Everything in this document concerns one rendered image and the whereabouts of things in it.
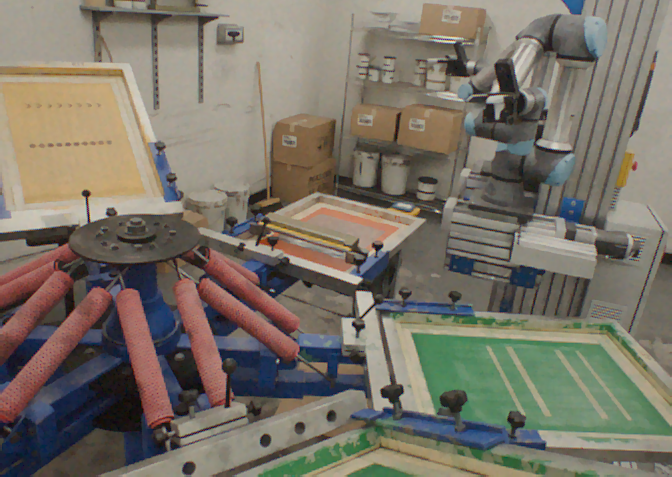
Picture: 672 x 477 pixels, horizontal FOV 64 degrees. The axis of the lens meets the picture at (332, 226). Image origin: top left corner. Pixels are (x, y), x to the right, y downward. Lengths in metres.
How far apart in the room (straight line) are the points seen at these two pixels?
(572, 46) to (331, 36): 4.41
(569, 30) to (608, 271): 0.91
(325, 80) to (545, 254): 4.52
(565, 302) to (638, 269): 0.30
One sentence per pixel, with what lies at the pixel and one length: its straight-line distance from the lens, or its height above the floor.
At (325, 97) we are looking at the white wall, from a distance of 6.15.
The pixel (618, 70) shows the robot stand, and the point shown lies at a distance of 2.15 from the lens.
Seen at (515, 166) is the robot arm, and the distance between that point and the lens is 1.98.
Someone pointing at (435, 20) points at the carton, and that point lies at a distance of 5.18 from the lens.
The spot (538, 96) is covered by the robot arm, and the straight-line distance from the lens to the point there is 1.68.
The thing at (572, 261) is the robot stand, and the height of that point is 1.15.
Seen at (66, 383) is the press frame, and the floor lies 1.02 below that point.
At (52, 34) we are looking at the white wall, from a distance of 3.65.
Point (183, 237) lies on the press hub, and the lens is 1.36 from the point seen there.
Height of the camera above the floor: 1.85
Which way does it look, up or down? 22 degrees down
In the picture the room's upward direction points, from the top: 5 degrees clockwise
